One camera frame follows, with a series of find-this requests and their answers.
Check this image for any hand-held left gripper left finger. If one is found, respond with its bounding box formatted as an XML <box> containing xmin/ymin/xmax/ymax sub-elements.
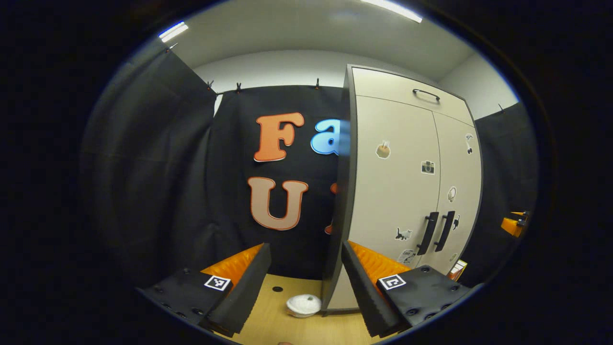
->
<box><xmin>136</xmin><ymin>242</ymin><xmax>272</xmax><ymax>337</ymax></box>

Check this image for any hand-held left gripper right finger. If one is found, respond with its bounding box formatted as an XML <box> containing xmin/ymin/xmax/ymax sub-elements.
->
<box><xmin>341</xmin><ymin>240</ymin><xmax>472</xmax><ymax>338</ymax></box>

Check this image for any white shoe cabinet door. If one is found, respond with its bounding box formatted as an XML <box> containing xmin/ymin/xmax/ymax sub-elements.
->
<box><xmin>328</xmin><ymin>95</ymin><xmax>442</xmax><ymax>312</ymax></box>
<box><xmin>416</xmin><ymin>111</ymin><xmax>483</xmax><ymax>277</ymax></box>

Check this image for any white shoe cabinet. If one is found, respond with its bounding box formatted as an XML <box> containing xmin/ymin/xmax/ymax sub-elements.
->
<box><xmin>320</xmin><ymin>64</ymin><xmax>484</xmax><ymax>315</ymax></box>

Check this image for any white cabinet drawer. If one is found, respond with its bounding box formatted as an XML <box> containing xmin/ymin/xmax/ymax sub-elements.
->
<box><xmin>351</xmin><ymin>66</ymin><xmax>475</xmax><ymax>127</ymax></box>

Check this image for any black backdrop cloth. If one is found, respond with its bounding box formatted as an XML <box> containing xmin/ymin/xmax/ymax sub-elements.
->
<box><xmin>205</xmin><ymin>85</ymin><xmax>354</xmax><ymax>282</ymax></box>
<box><xmin>79</xmin><ymin>48</ymin><xmax>219</xmax><ymax>294</ymax></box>
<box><xmin>459</xmin><ymin>102</ymin><xmax>540</xmax><ymax>289</ymax></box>

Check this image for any white lidded bowl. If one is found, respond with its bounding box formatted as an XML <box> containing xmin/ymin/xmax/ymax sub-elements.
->
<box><xmin>286</xmin><ymin>294</ymin><xmax>323</xmax><ymax>319</ymax></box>

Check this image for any orange spine book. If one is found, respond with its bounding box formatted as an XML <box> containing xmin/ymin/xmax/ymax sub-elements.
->
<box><xmin>447</xmin><ymin>259</ymin><xmax>469</xmax><ymax>282</ymax></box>

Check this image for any long ceiling light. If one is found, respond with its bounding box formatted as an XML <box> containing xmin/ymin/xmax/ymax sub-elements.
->
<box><xmin>359</xmin><ymin>0</ymin><xmax>423</xmax><ymax>23</ymax></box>

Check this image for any short ceiling light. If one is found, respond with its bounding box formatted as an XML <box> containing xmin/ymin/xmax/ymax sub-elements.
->
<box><xmin>159</xmin><ymin>21</ymin><xmax>189</xmax><ymax>43</ymax></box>

